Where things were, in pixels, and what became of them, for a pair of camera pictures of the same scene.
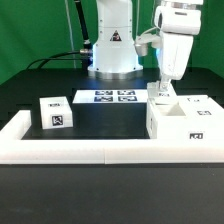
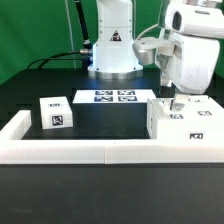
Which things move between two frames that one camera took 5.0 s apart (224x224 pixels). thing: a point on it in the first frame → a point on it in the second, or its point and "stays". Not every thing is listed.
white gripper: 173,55 → 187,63
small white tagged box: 56,112 stays
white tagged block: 200,106 stays
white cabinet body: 192,117 stays
